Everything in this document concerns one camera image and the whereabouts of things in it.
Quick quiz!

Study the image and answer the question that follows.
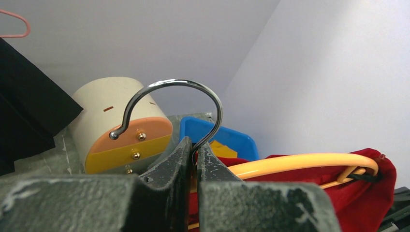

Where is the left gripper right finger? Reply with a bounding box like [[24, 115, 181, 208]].
[[197, 145, 341, 232]]

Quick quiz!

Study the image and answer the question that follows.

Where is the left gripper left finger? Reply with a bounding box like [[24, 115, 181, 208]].
[[0, 138, 192, 232]]

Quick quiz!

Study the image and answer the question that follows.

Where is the orange hanger with red skirt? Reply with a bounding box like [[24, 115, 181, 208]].
[[109, 79, 379, 189]]

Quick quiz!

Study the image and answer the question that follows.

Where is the yellow skirt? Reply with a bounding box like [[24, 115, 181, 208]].
[[209, 140, 237, 159]]

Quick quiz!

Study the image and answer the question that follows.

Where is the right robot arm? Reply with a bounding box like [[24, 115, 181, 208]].
[[378, 187, 410, 232]]

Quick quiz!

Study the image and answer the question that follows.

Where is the blue plastic bin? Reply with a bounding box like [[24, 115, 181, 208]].
[[179, 116, 260, 161]]

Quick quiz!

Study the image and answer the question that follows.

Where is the round cream drawer box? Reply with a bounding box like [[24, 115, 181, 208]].
[[69, 77, 173, 174]]

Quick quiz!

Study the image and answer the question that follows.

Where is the black garment on rack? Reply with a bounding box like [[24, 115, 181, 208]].
[[0, 39, 83, 175]]

